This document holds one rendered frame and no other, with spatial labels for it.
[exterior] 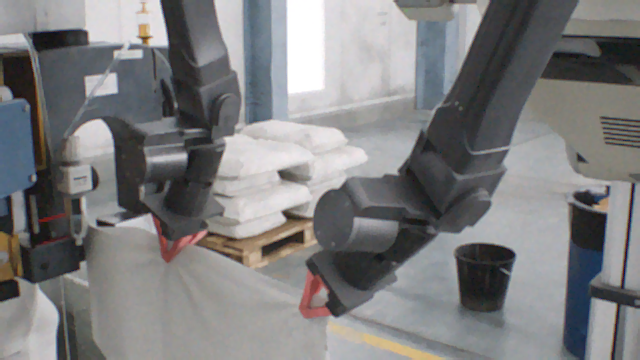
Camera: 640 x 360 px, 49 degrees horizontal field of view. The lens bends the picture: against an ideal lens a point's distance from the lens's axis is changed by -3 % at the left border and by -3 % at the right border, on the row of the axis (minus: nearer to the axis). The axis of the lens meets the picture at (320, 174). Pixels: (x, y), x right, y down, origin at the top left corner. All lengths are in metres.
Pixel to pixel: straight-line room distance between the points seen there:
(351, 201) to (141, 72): 0.59
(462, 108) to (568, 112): 0.51
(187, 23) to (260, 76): 6.24
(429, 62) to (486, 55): 9.08
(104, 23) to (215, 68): 5.17
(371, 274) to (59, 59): 0.56
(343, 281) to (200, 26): 0.33
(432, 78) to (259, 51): 3.26
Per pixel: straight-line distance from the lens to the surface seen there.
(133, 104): 1.14
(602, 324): 1.29
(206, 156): 0.90
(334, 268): 0.74
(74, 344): 1.96
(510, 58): 0.57
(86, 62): 1.09
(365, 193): 0.64
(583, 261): 2.99
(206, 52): 0.86
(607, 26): 0.97
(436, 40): 9.60
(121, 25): 6.12
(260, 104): 7.10
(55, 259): 1.10
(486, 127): 0.61
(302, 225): 4.21
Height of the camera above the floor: 1.39
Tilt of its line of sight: 13 degrees down
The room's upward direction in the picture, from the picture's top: straight up
